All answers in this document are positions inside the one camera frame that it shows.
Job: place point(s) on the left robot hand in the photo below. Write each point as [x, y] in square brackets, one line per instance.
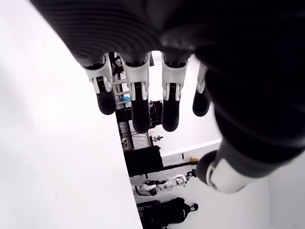
[238, 59]

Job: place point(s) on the black monitor screen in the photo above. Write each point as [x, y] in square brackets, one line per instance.
[157, 112]

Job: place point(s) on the small cyan box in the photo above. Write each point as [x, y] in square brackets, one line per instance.
[125, 98]

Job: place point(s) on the black gantry bar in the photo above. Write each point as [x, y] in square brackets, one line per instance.
[178, 164]

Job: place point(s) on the metal shelving rack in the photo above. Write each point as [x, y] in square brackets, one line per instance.
[118, 84]

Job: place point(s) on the black box cabinet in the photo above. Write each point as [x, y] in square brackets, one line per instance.
[143, 161]

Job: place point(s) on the silver humanoid robot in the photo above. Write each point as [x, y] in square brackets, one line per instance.
[171, 182]

